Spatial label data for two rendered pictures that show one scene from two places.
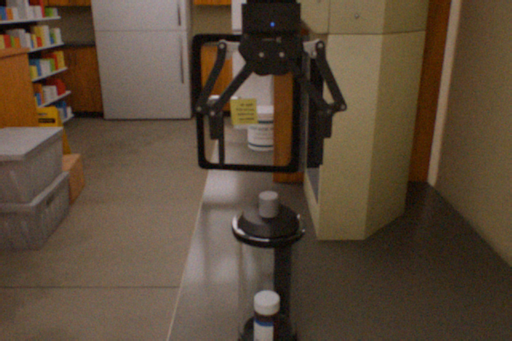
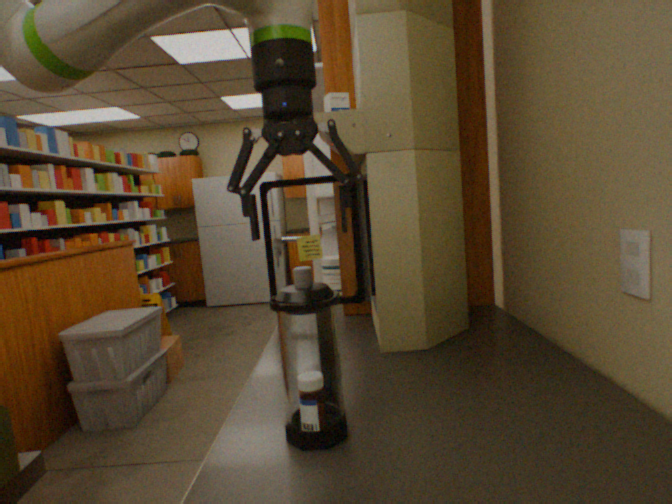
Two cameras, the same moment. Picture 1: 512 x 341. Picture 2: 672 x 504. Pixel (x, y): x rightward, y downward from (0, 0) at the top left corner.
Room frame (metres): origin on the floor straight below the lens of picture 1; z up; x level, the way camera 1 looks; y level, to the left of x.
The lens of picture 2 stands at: (-0.05, -0.10, 1.30)
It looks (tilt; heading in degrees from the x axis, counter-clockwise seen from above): 6 degrees down; 2
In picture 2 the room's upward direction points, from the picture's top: 5 degrees counter-clockwise
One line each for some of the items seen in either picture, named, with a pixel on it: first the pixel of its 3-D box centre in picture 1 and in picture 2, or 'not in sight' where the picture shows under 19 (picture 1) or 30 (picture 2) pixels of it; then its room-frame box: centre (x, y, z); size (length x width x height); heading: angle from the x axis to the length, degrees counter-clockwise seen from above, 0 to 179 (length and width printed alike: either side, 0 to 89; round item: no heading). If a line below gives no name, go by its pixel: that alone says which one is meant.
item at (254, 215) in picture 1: (268, 214); (304, 288); (0.60, -0.02, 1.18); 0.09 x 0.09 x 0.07
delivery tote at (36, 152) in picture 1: (18, 162); (118, 341); (2.74, 1.56, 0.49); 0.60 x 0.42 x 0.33; 1
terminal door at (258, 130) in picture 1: (247, 106); (312, 242); (1.28, 0.03, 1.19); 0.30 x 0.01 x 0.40; 83
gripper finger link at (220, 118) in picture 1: (221, 138); (253, 217); (0.60, 0.05, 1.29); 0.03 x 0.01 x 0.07; 1
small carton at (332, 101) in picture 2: not in sight; (336, 107); (1.05, -0.08, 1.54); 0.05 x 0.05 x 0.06; 20
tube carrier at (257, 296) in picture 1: (267, 282); (310, 362); (0.60, -0.02, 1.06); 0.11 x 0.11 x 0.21
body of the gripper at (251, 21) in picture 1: (270, 38); (289, 123); (0.60, -0.02, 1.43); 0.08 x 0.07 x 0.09; 91
